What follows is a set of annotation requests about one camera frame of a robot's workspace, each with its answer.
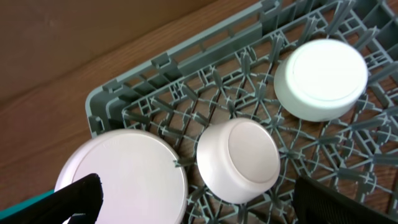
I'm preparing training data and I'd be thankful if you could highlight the white round bowl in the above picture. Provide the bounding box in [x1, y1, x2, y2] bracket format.
[274, 39, 368, 122]

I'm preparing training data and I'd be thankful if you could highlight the grey dishwasher rack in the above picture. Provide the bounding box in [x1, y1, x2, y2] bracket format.
[85, 1, 397, 223]

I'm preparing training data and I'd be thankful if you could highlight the pink plate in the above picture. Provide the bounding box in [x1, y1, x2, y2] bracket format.
[55, 129, 188, 223]

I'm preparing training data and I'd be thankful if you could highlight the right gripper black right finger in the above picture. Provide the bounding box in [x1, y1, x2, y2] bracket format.
[292, 176, 397, 224]

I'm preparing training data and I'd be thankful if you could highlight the pink bowl with food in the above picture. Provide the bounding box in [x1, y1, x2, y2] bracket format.
[197, 118, 280, 204]

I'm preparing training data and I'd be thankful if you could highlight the teal plastic tray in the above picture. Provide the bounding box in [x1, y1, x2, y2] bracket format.
[0, 190, 54, 220]

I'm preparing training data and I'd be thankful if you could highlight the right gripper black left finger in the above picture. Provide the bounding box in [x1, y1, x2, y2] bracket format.
[1, 173, 103, 224]

